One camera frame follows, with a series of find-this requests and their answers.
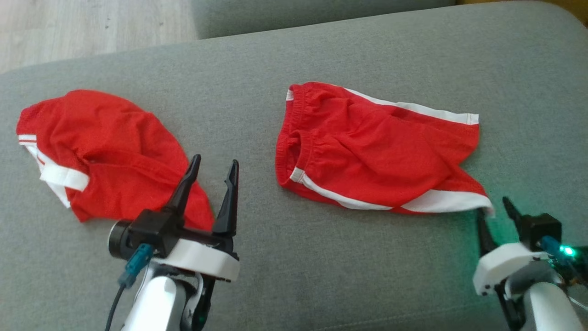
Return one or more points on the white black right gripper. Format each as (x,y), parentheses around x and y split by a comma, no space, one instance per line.
(500,264)

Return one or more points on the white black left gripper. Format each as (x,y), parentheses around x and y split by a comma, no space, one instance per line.
(202,259)

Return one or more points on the red white basketball jersey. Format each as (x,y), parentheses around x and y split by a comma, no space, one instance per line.
(115,147)

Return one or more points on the red white-trimmed shorts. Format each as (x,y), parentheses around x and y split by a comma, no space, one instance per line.
(367,151)

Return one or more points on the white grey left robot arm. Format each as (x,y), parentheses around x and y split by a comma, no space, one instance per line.
(158,303)

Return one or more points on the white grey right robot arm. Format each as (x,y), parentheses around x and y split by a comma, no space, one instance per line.
(546,303)

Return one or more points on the long grey sofa seat cushion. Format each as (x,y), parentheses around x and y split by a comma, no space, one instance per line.
(298,16)

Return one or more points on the large yellow sofa back cushion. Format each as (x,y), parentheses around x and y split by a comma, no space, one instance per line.
(551,7)

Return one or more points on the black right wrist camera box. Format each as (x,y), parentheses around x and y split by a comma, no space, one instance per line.
(542,227)

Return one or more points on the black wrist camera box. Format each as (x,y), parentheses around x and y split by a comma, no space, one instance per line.
(147,232)
(542,227)

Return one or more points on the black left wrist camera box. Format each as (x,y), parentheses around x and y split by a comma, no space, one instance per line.
(147,232)

